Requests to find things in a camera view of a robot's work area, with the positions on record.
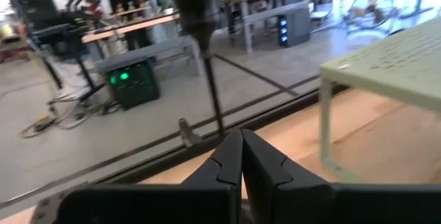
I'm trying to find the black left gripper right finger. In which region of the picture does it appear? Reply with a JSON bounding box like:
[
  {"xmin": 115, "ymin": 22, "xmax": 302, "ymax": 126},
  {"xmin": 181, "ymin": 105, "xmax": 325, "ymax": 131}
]
[{"xmin": 242, "ymin": 128, "xmax": 441, "ymax": 224}]

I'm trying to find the grey low bench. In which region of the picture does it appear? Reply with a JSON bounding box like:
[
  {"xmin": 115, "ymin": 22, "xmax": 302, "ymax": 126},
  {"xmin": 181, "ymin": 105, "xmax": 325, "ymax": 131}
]
[{"xmin": 95, "ymin": 36, "xmax": 205, "ymax": 77}]

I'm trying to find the computer tower with green lights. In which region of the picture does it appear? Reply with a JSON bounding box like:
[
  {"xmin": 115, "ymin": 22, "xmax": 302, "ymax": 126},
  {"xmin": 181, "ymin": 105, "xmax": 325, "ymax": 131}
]
[{"xmin": 105, "ymin": 60, "xmax": 161, "ymax": 111}]

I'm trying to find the tall black candlestick holder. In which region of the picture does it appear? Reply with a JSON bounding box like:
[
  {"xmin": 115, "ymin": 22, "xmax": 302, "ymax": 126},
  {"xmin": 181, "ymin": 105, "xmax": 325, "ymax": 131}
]
[{"xmin": 167, "ymin": 0, "xmax": 227, "ymax": 141}]

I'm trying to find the light green perforated metal shelf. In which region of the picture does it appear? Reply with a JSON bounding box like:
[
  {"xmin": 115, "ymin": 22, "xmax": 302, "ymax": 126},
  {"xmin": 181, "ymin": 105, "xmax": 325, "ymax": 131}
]
[{"xmin": 318, "ymin": 17, "xmax": 441, "ymax": 183}]

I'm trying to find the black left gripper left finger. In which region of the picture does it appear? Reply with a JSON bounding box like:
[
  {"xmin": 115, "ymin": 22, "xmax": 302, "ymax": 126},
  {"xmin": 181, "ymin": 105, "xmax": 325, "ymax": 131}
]
[{"xmin": 57, "ymin": 128, "xmax": 244, "ymax": 224}]

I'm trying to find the wooden top desk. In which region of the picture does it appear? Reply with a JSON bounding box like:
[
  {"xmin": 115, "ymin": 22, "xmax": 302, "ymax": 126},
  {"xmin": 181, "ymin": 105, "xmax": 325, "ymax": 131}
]
[{"xmin": 81, "ymin": 6, "xmax": 182, "ymax": 59}]

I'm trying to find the red and black machine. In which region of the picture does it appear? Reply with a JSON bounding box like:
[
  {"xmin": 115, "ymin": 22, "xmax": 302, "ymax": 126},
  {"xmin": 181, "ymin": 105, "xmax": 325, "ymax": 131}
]
[{"xmin": 65, "ymin": 0, "xmax": 104, "ymax": 20}]

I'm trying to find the black equipment stand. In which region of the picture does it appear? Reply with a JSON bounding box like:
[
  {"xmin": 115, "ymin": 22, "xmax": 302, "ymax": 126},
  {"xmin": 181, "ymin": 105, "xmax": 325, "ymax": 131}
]
[{"xmin": 1, "ymin": 0, "xmax": 106, "ymax": 103}]

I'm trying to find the computer tower with blue lights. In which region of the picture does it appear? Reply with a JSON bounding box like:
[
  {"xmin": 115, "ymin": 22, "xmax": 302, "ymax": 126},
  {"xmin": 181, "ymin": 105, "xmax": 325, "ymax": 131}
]
[{"xmin": 277, "ymin": 8, "xmax": 311, "ymax": 48}]

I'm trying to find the cable bundle on floor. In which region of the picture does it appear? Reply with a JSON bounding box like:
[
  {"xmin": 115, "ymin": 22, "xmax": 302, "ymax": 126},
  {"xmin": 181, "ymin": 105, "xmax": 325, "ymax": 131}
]
[{"xmin": 19, "ymin": 92, "xmax": 120, "ymax": 139}]

